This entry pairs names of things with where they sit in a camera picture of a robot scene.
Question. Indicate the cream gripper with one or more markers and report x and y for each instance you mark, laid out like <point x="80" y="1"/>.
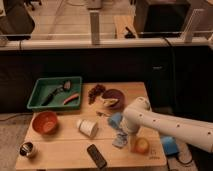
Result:
<point x="132" y="140"/>

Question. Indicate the light blue towel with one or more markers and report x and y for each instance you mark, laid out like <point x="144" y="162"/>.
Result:
<point x="121" y="140"/>

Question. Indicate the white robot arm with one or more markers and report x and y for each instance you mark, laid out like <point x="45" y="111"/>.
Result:
<point x="196" y="133"/>

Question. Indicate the beige object in bowl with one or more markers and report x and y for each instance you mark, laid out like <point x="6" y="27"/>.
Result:
<point x="107" y="102"/>

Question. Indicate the red bowl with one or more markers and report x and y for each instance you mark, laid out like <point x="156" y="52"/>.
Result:
<point x="45" y="122"/>

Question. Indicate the orange fruit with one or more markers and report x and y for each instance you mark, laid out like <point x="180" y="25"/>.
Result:
<point x="141" y="146"/>

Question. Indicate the blue device on floor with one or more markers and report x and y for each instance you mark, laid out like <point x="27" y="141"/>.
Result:
<point x="169" y="145"/>

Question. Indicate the small fork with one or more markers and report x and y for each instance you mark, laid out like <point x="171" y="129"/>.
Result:
<point x="102" y="114"/>

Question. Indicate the black remote control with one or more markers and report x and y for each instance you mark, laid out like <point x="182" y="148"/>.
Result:
<point x="97" y="157"/>

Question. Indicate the white cup on side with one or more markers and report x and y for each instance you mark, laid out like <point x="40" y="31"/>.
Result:
<point x="87" y="127"/>

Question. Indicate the dark grape bunch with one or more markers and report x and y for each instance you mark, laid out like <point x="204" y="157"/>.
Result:
<point x="94" y="92"/>

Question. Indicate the red chili pepper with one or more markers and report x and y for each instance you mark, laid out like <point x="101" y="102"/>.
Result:
<point x="72" y="97"/>

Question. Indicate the green plastic tray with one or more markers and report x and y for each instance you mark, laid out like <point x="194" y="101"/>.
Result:
<point x="44" y="86"/>

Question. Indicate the silver metal cup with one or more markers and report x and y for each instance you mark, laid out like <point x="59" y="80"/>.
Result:
<point x="27" y="149"/>

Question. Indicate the black office chair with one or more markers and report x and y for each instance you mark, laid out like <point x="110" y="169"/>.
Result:
<point x="17" y="24"/>

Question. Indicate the black handled brush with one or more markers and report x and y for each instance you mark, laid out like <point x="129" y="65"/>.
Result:
<point x="66" y="86"/>

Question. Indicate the metal rail post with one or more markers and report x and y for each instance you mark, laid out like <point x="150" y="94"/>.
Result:
<point x="95" y="28"/>

